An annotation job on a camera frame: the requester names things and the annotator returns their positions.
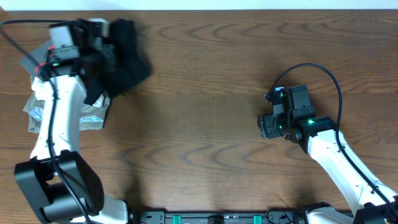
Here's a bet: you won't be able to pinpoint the black shorts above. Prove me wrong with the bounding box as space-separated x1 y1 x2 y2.
96 19 150 99

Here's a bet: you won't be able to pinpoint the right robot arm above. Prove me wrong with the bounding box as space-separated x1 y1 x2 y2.
257 86 397 223

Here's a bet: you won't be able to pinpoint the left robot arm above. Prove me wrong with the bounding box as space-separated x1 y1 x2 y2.
14 19 129 223

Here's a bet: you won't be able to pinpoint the folded black garment red trim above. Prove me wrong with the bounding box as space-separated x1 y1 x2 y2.
35 45 55 75

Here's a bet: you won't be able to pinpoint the folded grey garment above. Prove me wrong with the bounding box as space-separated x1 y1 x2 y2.
19 42 52 77

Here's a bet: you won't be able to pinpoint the folded khaki patterned garment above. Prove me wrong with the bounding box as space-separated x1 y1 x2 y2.
23 95 111 133

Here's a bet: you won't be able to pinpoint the folded white garment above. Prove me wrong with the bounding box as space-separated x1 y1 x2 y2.
31 77 107 108

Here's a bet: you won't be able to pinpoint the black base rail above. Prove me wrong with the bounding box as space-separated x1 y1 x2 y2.
133 208 355 224

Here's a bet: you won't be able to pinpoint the left black camera cable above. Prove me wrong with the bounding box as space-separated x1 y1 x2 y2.
0 19 94 224

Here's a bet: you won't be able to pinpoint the black camera cable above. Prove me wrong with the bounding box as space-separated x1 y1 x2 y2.
0 19 94 224
266 62 398 218

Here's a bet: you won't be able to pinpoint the right black camera cable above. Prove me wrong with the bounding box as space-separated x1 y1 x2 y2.
266 62 398 218

